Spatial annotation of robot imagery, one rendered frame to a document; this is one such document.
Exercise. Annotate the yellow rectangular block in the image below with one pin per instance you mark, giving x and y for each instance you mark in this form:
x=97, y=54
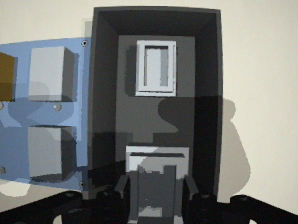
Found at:
x=6, y=76

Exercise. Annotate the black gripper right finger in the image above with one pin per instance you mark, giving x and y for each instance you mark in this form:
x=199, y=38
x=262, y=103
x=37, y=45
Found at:
x=240, y=210

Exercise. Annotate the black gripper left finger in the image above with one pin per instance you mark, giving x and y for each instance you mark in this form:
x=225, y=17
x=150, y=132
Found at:
x=107, y=208

